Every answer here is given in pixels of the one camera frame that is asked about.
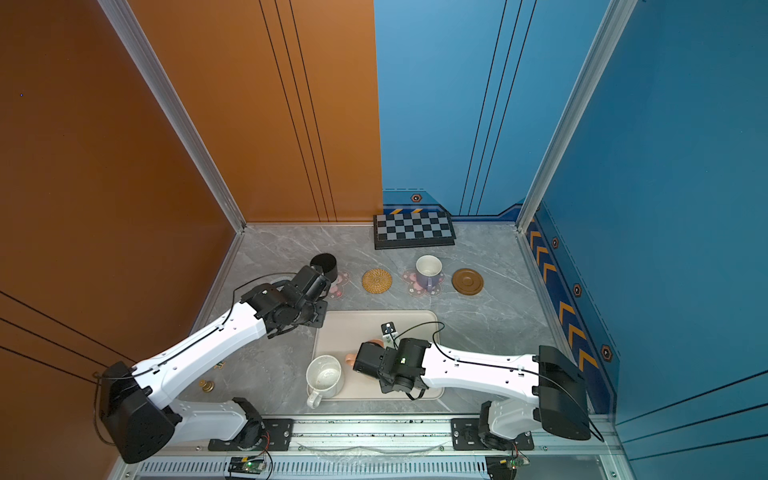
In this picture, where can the cream serving tray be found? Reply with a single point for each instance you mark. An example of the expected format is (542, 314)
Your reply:
(344, 331)

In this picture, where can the brown wooden coaster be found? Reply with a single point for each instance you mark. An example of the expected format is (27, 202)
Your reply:
(467, 281)

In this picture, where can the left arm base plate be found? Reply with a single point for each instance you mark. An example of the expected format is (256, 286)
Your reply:
(272, 435)

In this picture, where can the aluminium front rail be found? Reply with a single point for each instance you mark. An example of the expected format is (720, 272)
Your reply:
(428, 434)

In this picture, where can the small brass bell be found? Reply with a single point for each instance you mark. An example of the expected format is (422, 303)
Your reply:
(207, 386)

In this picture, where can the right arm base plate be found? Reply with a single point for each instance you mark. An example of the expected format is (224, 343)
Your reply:
(470, 434)

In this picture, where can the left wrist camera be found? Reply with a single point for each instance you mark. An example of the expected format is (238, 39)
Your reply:
(311, 283)

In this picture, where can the pink flower coaster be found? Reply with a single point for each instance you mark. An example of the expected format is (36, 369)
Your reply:
(416, 290)
(336, 290)

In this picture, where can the lavender mug white inside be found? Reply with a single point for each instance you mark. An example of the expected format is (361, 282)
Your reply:
(428, 272)

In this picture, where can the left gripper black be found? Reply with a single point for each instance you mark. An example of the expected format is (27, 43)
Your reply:
(322, 307)

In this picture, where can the right small circuit board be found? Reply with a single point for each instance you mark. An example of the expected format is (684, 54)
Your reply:
(504, 467)

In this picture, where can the black mug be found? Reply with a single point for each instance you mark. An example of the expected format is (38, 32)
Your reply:
(326, 264)

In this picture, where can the folded checkerboard box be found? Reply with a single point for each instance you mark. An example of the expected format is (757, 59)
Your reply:
(411, 229)

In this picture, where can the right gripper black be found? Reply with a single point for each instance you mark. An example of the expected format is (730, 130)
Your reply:
(383, 386)

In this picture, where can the woven rattan coaster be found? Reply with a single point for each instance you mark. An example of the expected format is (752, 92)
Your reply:
(376, 281)

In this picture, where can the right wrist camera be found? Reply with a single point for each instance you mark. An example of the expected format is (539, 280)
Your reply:
(389, 335)

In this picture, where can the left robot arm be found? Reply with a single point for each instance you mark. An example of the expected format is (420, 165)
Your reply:
(139, 405)

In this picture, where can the green circuit board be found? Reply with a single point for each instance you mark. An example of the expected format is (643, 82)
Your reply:
(247, 467)

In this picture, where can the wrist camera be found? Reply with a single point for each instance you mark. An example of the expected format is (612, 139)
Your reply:
(389, 335)
(311, 283)

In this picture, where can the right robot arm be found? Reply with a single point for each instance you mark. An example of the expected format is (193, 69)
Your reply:
(544, 391)

